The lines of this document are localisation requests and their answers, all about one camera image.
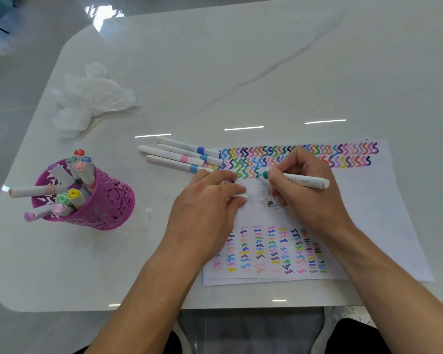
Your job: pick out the person's right hand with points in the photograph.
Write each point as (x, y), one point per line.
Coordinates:
(313, 206)

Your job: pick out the person's left hand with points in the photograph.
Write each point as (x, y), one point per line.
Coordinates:
(203, 221)

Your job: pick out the teal banded white marker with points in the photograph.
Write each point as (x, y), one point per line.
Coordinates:
(310, 181)

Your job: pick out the pale blue banded white marker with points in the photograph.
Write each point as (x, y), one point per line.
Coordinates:
(166, 162)

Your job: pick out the sky blue banded white marker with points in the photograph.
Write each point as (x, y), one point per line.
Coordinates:
(177, 151)

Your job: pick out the royal blue banded white marker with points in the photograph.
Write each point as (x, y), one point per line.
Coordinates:
(177, 143)

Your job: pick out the pink perforated pen holder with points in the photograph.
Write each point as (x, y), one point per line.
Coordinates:
(110, 206)

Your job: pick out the salmon banded white marker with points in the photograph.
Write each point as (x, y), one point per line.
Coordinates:
(85, 173)

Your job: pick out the yellow banded white marker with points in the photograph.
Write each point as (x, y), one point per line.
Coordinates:
(75, 195)

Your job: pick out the red banded white marker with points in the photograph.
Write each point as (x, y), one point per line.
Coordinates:
(79, 152)

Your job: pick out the light green banded white marker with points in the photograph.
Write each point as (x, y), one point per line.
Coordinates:
(61, 198)

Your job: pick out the grey green banded white marker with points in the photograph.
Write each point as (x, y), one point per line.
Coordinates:
(71, 159)

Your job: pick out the purple banded white marker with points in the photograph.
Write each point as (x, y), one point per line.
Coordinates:
(61, 175)

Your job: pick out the lilac banded white marker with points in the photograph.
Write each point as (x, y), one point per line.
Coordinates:
(33, 215)

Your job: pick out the peach banded white marker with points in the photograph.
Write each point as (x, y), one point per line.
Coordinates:
(29, 190)

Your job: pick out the person's right forearm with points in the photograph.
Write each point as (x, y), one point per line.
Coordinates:
(395, 298)

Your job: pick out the person's left forearm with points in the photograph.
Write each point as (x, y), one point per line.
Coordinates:
(144, 313)

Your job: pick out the person's right white shoe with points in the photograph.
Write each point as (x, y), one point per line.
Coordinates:
(339, 315)

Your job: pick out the black trousers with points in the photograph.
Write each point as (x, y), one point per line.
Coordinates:
(358, 339)

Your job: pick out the crumpled white tissue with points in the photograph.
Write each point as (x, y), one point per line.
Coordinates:
(92, 95)

